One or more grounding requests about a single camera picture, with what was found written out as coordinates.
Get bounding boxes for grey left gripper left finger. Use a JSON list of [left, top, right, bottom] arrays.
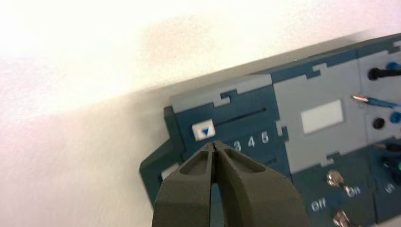
[[152, 142, 218, 227]]

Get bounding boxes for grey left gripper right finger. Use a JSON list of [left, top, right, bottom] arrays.
[[215, 141, 311, 227]]

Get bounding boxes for white slider knob blue triangle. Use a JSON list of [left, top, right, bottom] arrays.
[[191, 119, 217, 141]]

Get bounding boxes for white rectangular label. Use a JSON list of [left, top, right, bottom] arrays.
[[300, 99, 345, 135]]

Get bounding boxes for dark green grey control box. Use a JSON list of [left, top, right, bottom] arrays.
[[139, 33, 401, 227]]

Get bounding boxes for metal toggle switch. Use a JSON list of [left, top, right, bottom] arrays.
[[332, 210, 358, 227], [325, 169, 353, 195]]

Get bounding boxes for black jumper cable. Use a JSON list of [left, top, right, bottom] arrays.
[[368, 67, 401, 81]]

